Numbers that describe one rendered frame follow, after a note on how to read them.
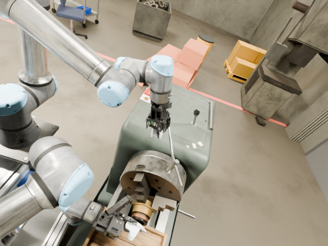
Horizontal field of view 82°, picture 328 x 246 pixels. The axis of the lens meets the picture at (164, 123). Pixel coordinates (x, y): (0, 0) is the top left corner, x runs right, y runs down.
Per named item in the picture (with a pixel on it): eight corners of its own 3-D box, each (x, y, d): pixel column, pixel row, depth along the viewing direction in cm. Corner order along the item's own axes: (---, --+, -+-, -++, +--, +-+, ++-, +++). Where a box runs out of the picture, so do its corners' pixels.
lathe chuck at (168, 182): (119, 174, 107) (141, 145, 86) (166, 200, 111) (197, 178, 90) (112, 187, 100) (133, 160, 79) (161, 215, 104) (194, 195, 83)
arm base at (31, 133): (-13, 141, 76) (-22, 124, 70) (14, 117, 87) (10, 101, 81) (24, 153, 78) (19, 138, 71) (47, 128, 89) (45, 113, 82)
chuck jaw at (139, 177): (145, 181, 93) (136, 165, 87) (154, 182, 91) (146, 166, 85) (136, 202, 85) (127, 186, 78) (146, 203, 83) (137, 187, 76)
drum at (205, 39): (202, 68, 475) (214, 44, 433) (187, 61, 473) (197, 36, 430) (203, 61, 505) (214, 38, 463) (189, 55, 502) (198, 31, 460)
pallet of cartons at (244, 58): (267, 92, 494) (288, 69, 446) (225, 76, 484) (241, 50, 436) (260, 77, 558) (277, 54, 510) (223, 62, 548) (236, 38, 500)
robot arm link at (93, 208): (92, 205, 83) (93, 197, 78) (102, 209, 84) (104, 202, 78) (82, 222, 78) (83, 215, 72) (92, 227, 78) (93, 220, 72)
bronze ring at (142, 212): (138, 194, 84) (130, 215, 78) (157, 202, 84) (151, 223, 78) (134, 201, 91) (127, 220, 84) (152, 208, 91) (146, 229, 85)
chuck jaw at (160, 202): (158, 186, 92) (181, 194, 92) (156, 190, 95) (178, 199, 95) (151, 207, 84) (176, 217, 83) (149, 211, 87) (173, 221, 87)
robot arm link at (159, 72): (152, 51, 63) (177, 55, 62) (151, 81, 70) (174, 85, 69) (144, 60, 57) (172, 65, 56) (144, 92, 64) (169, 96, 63)
